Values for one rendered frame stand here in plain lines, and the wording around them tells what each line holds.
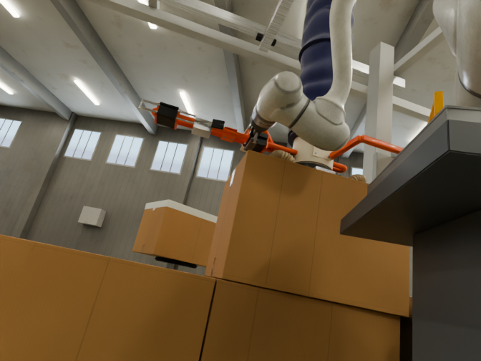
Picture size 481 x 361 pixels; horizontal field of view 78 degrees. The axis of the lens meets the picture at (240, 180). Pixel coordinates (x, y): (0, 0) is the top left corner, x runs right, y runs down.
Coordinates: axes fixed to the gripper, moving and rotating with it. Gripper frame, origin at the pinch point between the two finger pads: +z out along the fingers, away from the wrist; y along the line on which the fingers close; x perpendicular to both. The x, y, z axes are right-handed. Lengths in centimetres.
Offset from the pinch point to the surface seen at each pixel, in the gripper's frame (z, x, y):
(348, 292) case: -21, 36, 49
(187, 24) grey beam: 181, -59, -206
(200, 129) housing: -3.4, -18.5, 2.8
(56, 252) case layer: -20, -45, 54
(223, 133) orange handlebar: -2.9, -9.9, 1.5
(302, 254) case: -21, 20, 41
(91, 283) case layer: -20, -35, 60
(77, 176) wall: 1009, -363, -174
